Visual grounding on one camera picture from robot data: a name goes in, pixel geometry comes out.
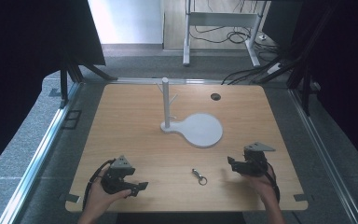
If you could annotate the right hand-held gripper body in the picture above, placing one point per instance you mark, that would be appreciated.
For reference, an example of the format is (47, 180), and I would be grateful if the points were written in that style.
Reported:
(254, 160)

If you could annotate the person's left hand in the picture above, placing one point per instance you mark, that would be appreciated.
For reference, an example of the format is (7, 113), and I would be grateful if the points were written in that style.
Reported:
(101, 196)

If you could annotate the black curtain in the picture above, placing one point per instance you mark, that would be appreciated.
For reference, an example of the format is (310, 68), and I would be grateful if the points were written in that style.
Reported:
(28, 46)
(345, 62)

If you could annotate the person's right hand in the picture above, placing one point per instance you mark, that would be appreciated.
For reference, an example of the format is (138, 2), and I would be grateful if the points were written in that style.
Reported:
(262, 185)

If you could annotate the black stand legs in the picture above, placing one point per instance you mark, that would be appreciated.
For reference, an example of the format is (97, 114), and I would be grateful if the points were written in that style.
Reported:
(71, 74)
(301, 71)

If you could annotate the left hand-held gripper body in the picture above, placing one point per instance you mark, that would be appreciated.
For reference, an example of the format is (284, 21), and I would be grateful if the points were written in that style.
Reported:
(118, 174)

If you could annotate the white power strip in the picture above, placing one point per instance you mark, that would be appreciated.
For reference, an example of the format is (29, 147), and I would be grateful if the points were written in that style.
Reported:
(274, 68)

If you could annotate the aluminium rail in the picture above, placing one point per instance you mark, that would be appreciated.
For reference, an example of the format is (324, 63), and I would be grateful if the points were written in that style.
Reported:
(323, 158)
(40, 149)

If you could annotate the dark round table grommet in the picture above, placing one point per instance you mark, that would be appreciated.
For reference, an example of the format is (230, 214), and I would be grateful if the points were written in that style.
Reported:
(215, 96)

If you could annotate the white branched hanger stand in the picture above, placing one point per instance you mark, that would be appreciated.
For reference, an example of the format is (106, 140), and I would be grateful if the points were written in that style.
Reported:
(202, 129)

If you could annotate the white metal desk frame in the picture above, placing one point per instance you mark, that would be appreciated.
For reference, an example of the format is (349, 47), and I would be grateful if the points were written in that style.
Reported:
(220, 19)

